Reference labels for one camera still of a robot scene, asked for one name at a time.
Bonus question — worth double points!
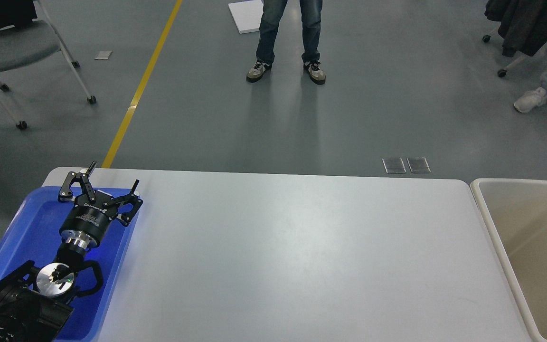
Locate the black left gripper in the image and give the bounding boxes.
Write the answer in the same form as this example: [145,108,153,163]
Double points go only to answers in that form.
[58,161,143,248]

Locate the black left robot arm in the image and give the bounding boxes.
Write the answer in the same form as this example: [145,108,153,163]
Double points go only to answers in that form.
[0,164,143,342]

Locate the blue plastic tray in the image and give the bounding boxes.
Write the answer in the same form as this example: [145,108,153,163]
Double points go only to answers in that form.
[0,186,135,342]

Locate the small grey floor card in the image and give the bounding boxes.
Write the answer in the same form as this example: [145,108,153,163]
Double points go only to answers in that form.
[94,50,112,60]

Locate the grey folding chair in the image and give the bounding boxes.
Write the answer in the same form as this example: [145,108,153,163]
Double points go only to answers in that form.
[0,0,97,130]

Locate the white flat board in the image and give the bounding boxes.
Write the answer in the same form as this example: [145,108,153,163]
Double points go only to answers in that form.
[228,0,263,34]

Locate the person in blue jeans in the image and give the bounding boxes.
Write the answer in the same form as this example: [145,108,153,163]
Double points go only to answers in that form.
[246,0,327,86]

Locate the left metal floor plate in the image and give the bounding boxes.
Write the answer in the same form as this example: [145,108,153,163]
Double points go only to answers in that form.
[382,157,407,174]

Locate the metal floor plate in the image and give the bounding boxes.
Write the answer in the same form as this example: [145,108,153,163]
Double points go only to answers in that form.
[382,157,407,174]
[407,157,432,174]

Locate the right metal floor plate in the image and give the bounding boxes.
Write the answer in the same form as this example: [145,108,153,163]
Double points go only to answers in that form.
[407,157,432,174]

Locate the beige plastic bin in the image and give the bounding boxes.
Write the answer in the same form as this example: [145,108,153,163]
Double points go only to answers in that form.
[471,178,547,342]

